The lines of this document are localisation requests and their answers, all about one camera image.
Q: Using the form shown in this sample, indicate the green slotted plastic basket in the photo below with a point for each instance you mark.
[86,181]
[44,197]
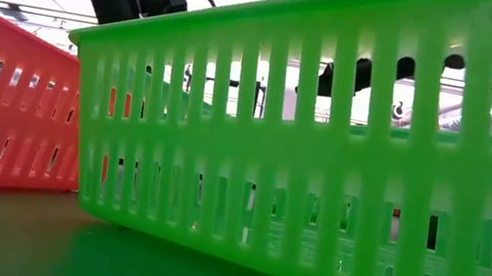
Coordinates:
[274,153]

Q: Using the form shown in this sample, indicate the long ceiling light rail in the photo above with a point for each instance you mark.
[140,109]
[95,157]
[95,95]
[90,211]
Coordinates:
[20,8]

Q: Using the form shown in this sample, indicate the black background stand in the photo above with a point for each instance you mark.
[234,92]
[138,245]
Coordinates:
[234,83]

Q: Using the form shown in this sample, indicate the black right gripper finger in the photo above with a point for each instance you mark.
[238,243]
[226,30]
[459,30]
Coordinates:
[363,75]

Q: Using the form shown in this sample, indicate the black shelf end frame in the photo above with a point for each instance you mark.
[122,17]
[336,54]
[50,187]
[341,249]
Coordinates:
[262,103]

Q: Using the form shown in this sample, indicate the red slotted plastic basket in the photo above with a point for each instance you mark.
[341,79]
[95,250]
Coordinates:
[1,115]

